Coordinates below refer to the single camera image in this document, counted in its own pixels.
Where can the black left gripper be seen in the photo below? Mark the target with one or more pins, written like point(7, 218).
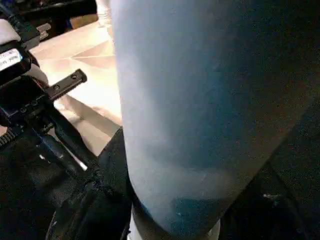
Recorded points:
point(35, 120)

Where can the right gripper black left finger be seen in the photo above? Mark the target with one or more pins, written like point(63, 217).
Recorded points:
point(92, 205)

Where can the black work mat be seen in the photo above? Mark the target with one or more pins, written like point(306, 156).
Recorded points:
point(20, 200)

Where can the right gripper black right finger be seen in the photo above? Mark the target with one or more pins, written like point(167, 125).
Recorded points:
point(280, 210)

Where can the white plastic table top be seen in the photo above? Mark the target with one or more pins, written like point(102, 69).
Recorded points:
point(90, 75)

